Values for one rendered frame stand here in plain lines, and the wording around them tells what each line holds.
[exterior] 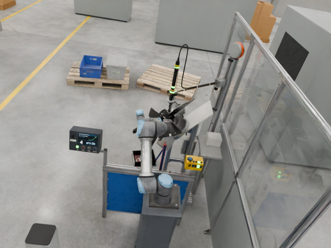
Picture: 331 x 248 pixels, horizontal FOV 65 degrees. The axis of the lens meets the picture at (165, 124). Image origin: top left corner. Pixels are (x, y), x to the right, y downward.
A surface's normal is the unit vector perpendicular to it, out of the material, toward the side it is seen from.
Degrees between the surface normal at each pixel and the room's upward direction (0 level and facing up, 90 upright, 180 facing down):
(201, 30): 90
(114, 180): 90
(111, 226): 0
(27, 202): 0
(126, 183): 90
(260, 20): 90
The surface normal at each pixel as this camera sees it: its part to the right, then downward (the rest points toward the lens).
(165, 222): 0.01, 0.61
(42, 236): 0.15, -0.79
